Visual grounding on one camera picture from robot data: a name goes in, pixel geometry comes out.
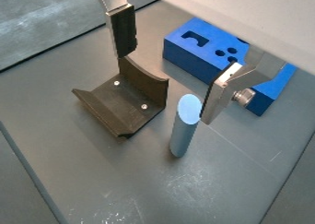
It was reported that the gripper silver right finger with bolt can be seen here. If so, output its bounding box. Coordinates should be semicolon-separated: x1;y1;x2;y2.
201;45;288;124

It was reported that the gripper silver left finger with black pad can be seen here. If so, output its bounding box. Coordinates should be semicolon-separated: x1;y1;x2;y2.
99;0;138;58

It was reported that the light blue oval peg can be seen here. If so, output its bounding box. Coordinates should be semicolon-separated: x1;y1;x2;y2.
170;94;202;158

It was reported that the blue foam shape board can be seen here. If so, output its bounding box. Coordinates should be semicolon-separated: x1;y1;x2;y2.
163;18;297;116

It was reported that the black curved holder stand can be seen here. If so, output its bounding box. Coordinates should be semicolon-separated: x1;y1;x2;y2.
73;57;169;138

